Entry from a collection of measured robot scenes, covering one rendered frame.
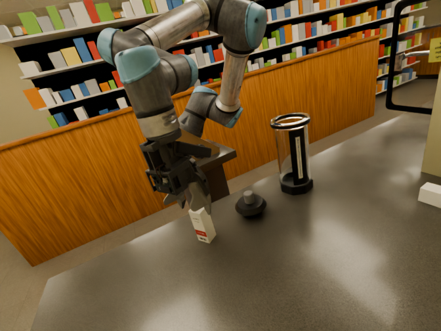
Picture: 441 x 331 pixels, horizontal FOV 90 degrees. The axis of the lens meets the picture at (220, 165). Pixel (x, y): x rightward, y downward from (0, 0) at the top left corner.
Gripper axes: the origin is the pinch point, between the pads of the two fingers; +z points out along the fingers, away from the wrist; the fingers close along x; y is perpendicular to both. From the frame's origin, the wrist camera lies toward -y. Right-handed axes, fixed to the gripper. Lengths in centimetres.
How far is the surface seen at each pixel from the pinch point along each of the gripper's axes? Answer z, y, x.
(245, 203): 7.4, -12.2, 6.1
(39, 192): 37, -14, -205
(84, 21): -90, -118, -198
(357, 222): 11.0, -16.8, 33.4
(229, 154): 12, -51, -22
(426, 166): 9, -42, 48
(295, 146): -5.1, -24.8, 18.0
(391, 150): 11, -57, 41
